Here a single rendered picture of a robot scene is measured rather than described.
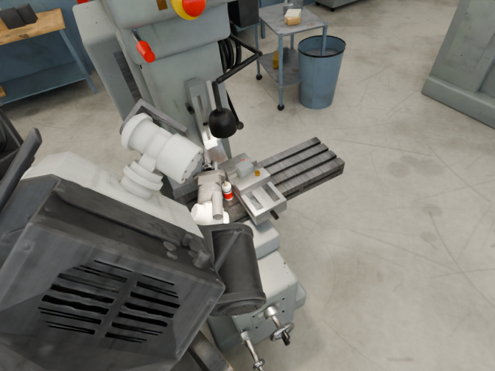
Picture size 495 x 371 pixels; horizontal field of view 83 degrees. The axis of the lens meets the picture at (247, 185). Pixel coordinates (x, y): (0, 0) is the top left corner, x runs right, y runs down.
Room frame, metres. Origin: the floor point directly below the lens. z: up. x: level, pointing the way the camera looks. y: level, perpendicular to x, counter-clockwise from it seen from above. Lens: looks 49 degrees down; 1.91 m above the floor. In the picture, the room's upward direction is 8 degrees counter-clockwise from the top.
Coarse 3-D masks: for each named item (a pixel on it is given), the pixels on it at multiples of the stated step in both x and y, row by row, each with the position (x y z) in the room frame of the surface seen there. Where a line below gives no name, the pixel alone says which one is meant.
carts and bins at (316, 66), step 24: (288, 0) 3.23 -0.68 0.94; (288, 24) 2.89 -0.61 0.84; (312, 24) 2.83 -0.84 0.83; (288, 48) 3.29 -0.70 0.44; (312, 48) 3.04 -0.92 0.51; (336, 48) 2.93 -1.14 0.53; (288, 72) 2.97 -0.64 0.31; (312, 72) 2.64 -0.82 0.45; (336, 72) 2.65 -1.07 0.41; (312, 96) 2.65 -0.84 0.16
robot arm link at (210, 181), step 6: (198, 174) 0.74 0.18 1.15; (204, 174) 0.74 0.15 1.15; (210, 174) 0.73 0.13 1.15; (216, 174) 0.73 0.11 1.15; (222, 174) 0.73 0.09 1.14; (198, 180) 0.72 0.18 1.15; (204, 180) 0.71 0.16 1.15; (210, 180) 0.71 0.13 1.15; (216, 180) 0.70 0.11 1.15; (222, 180) 0.73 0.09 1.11; (198, 186) 0.69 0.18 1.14; (204, 186) 0.67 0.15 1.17; (210, 186) 0.66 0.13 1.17; (216, 186) 0.67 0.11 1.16; (198, 192) 0.66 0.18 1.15; (204, 192) 0.64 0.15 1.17
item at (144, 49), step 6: (132, 30) 0.63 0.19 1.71; (132, 36) 0.61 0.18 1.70; (138, 36) 0.60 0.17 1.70; (138, 42) 0.55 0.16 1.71; (144, 42) 0.55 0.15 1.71; (138, 48) 0.54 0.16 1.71; (144, 48) 0.52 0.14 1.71; (150, 48) 0.53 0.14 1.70; (144, 54) 0.51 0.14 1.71; (150, 54) 0.51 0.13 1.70; (150, 60) 0.50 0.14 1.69
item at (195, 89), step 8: (192, 80) 0.69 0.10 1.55; (192, 88) 0.66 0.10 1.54; (200, 88) 0.67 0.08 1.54; (192, 96) 0.66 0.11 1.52; (200, 96) 0.67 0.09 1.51; (192, 104) 0.67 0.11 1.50; (200, 104) 0.67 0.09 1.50; (200, 112) 0.67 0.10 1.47; (208, 112) 0.68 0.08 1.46; (200, 120) 0.67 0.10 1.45; (200, 128) 0.66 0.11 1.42; (208, 128) 0.67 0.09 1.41; (200, 136) 0.68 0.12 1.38; (208, 136) 0.67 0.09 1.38; (208, 144) 0.66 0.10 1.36; (216, 144) 0.67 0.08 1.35
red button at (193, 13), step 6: (186, 0) 0.54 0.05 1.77; (192, 0) 0.54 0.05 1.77; (198, 0) 0.54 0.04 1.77; (204, 0) 0.55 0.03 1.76; (186, 6) 0.53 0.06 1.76; (192, 6) 0.54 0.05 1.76; (198, 6) 0.54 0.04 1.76; (204, 6) 0.55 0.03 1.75; (186, 12) 0.54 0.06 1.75; (192, 12) 0.54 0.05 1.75; (198, 12) 0.54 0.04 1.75
